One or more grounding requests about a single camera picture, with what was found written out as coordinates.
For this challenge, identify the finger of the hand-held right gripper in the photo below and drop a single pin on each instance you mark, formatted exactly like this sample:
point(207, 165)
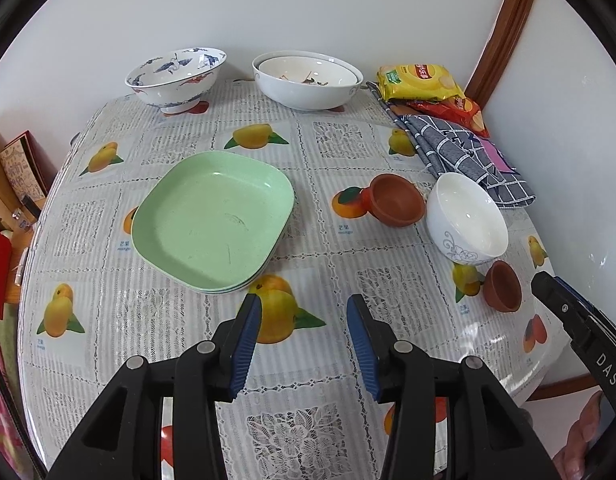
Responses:
point(558, 300)

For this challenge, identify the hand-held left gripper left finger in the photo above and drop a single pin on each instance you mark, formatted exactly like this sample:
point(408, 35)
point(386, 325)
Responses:
point(245, 345)

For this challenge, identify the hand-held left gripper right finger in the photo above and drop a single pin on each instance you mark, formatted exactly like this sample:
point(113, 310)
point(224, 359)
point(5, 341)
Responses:
point(363, 350)

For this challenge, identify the small brown clay bowl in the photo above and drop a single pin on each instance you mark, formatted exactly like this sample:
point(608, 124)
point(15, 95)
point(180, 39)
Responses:
point(503, 287)
point(393, 200)

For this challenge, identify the blue square plate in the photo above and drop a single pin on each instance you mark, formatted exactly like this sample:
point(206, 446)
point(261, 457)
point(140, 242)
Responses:
point(223, 290)

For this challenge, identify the white bowl with grey flowers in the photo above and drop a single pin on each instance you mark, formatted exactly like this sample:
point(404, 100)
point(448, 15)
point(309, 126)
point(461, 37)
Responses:
point(468, 220)

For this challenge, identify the green square plate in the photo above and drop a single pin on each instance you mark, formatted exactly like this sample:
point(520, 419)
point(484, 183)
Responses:
point(208, 220)

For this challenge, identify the person's right hand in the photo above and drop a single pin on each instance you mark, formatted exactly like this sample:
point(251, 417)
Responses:
point(585, 430)

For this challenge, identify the wooden baseboard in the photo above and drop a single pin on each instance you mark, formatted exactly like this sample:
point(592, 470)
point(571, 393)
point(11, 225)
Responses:
point(563, 385)

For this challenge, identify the fruit print tablecloth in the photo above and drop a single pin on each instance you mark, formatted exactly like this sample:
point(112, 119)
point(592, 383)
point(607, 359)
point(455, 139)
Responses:
point(328, 270)

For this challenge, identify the pink sponge cloth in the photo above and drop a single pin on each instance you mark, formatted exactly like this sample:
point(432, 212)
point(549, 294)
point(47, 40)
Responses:
point(495, 155)

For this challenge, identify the grey checkered cloth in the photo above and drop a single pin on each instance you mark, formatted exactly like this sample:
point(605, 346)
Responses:
point(448, 147)

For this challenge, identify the red chip bag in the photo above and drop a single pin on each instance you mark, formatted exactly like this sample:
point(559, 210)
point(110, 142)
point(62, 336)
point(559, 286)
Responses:
point(458, 110)

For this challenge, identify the large white bowl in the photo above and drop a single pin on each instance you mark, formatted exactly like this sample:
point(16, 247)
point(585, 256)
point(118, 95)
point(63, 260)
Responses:
point(303, 95)

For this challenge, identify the yellow chip bag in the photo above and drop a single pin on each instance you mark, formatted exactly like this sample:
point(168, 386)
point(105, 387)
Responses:
point(418, 82)

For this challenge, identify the blue patterned white bowl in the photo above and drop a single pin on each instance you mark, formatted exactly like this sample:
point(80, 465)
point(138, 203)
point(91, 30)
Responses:
point(178, 87)

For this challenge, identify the white bowl with printed inside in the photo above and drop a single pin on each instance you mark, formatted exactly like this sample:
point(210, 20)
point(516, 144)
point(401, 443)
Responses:
point(298, 67)

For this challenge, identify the patterned book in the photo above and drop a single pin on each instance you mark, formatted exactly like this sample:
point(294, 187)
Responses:
point(20, 165)

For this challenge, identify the wooden door frame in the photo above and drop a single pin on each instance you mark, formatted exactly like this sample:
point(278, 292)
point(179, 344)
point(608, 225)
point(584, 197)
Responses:
point(508, 20)

